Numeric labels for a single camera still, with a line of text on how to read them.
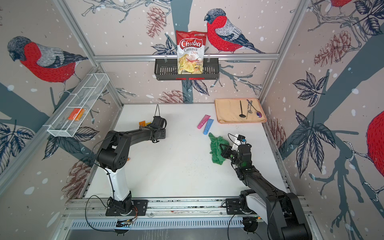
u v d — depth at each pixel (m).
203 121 1.07
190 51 0.85
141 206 0.73
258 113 1.14
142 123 1.09
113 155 0.52
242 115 1.13
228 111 1.14
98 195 0.73
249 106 1.19
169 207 0.75
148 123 0.96
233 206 0.73
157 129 0.82
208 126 1.06
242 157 0.66
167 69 0.95
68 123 0.70
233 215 0.68
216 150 0.90
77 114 0.69
